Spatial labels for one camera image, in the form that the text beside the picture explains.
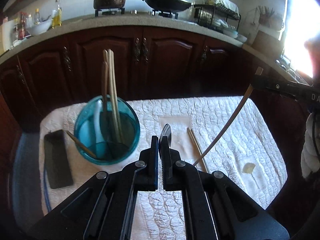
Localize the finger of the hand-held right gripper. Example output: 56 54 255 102
252 74 290 95

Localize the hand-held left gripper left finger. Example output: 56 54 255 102
26 135 160 240

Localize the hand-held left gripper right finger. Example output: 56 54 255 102
160 136 288 240

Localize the metal spoon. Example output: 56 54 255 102
159 124 173 149

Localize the light wooden chopstick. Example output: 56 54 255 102
107 49 123 143
66 131 97 159
187 127 207 173
193 67 264 167
102 49 118 140
190 128 210 173

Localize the white floral cup teal inside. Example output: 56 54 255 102
74 95 140 165

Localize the bright window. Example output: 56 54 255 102
285 0 320 78

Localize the white ceramic spoon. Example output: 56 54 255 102
79 99 110 157

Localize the white quilted tablecloth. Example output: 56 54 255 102
39 96 288 240

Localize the small white bowl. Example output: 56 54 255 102
222 28 238 39

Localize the utensil holder with chopsticks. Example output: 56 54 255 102
257 5 277 28

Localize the dark wooden kitchen cabinet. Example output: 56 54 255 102
0 25 320 140

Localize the stack of white dishes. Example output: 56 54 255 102
207 0 240 11

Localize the black phone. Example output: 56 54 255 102
44 129 74 189

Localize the black wok with lid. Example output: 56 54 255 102
141 0 192 12

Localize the grey stone countertop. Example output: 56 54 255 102
0 14 310 80

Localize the gas stove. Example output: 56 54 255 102
94 7 179 19

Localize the yellow oil bottle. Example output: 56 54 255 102
52 0 62 28

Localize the large white bowl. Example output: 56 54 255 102
28 19 53 36

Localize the red sauce bottle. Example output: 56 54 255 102
18 12 27 40

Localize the black wire dish rack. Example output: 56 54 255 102
193 3 242 28

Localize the blue cable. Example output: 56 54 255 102
43 164 52 212

